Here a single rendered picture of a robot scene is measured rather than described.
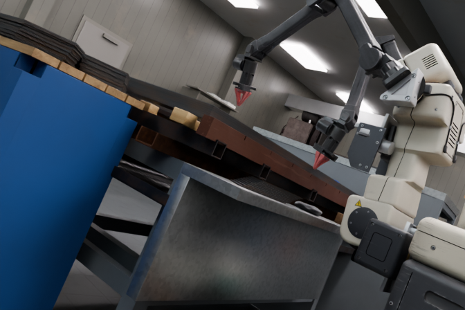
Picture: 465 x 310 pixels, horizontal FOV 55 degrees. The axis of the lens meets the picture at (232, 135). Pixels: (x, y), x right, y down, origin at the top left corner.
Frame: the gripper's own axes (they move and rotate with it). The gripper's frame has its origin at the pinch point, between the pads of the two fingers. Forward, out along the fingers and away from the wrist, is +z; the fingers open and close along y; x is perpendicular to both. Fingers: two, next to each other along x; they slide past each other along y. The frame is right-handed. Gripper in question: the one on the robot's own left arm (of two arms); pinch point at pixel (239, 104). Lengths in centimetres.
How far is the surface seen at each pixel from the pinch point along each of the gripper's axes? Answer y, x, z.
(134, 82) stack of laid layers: 62, 1, -1
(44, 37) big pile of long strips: 101, 8, -9
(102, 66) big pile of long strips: 81, 8, -5
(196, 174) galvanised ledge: 74, 48, 13
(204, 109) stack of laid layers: 63, 34, -2
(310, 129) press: -870, -400, 89
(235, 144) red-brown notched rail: 53, 42, 6
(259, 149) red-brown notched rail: 39, 42, 8
